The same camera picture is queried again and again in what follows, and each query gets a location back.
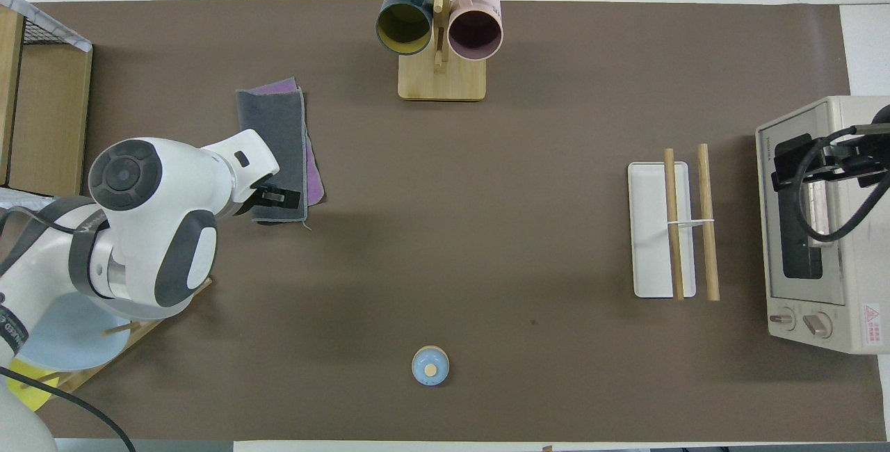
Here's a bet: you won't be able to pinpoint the pink mug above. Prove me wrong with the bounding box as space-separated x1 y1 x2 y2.
447 0 503 62

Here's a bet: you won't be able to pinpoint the wooden shelf with marble panel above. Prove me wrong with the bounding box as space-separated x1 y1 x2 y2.
0 0 93 197

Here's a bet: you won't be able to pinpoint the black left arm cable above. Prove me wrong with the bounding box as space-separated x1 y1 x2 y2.
0 205 138 452

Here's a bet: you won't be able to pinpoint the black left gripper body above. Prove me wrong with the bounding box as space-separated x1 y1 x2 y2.
235 186 279 218

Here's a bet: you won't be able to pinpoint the black wire basket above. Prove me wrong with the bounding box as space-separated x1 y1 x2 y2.
21 15 70 46

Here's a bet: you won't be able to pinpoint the light blue plate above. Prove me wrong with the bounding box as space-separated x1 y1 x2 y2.
14 292 133 372

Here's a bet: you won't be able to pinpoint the yellow plate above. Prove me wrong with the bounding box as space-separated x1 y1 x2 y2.
6 358 60 412

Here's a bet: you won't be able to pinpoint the wooden mug tree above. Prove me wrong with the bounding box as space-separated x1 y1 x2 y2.
373 0 510 102

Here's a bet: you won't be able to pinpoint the brown table mat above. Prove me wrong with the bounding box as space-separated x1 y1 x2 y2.
0 0 887 442

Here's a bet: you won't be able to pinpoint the dark teal mug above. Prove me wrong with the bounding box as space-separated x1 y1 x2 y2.
376 0 435 56

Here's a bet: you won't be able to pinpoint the purple and grey towel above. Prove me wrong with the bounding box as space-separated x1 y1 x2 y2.
236 77 326 230

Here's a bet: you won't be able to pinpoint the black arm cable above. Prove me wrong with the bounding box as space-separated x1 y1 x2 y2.
795 125 890 243
0 205 138 452

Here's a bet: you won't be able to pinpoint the cream toaster oven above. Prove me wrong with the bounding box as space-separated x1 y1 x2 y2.
755 95 890 355

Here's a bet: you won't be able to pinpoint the white towel rack wooden bars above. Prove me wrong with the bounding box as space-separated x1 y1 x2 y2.
627 143 720 302

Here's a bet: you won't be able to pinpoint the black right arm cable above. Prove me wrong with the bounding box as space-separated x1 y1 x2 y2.
795 125 890 243

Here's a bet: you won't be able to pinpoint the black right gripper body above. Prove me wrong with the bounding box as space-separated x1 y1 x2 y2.
820 103 890 187

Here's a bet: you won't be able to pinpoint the wooden plate rack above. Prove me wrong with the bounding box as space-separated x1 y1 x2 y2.
19 278 213 398

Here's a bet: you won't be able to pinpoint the white plastic bag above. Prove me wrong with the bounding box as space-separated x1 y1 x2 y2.
0 186 56 213

